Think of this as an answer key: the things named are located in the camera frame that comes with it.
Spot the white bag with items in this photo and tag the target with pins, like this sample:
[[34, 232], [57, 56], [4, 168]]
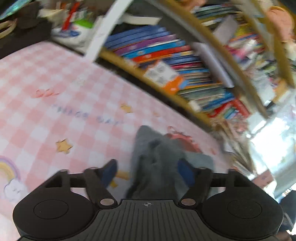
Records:
[[74, 37]]

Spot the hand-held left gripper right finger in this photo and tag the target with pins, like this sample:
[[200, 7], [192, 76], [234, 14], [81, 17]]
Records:
[[186, 172]]

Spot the pink checked cartoon desk mat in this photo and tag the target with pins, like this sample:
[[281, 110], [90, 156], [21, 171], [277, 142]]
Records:
[[46, 81]]

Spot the wooden bookshelf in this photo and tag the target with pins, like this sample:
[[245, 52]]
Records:
[[120, 61]]

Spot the white flat board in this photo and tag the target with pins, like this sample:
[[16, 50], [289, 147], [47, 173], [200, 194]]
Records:
[[215, 64]]

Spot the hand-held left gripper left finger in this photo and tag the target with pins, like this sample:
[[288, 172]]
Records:
[[108, 172]]

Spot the stack of magazines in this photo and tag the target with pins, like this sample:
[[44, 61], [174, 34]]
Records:
[[238, 150]]

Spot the black bag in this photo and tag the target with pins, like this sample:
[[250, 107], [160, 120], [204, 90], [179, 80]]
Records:
[[25, 34]]

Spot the white blue orange box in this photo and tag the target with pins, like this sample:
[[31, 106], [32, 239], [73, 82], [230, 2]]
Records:
[[159, 71]]

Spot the grey sweatshirt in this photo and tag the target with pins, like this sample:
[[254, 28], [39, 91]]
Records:
[[157, 162]]

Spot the pink printed box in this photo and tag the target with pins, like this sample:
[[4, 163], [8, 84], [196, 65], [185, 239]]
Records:
[[264, 179]]

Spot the row of colourful books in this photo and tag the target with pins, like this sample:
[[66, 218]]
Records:
[[166, 48]]

